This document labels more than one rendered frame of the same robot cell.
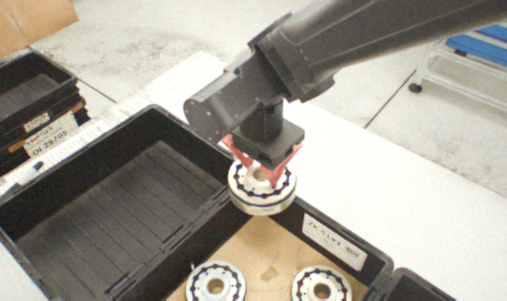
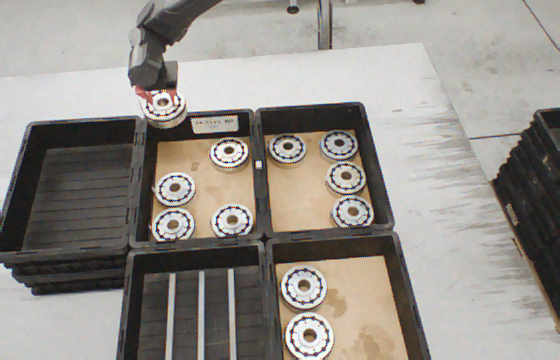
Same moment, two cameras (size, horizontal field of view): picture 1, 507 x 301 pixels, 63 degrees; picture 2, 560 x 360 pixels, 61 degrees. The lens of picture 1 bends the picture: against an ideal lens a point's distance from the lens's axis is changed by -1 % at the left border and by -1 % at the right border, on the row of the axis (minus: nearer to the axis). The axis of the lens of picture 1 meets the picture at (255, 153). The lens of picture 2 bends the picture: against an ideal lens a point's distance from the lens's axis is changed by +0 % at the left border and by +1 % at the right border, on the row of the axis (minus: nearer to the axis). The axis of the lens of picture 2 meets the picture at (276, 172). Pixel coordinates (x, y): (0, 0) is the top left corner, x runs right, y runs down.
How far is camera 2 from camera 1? 62 cm
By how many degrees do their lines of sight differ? 29
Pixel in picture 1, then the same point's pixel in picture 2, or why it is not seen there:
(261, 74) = (154, 38)
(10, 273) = (14, 310)
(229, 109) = (155, 60)
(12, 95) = not seen: outside the picture
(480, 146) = (238, 38)
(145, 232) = (101, 201)
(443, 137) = (209, 47)
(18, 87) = not seen: outside the picture
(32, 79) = not seen: outside the picture
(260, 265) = (186, 166)
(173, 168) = (78, 157)
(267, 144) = (165, 77)
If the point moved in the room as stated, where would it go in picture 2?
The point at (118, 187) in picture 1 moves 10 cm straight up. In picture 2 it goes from (51, 193) to (36, 171)
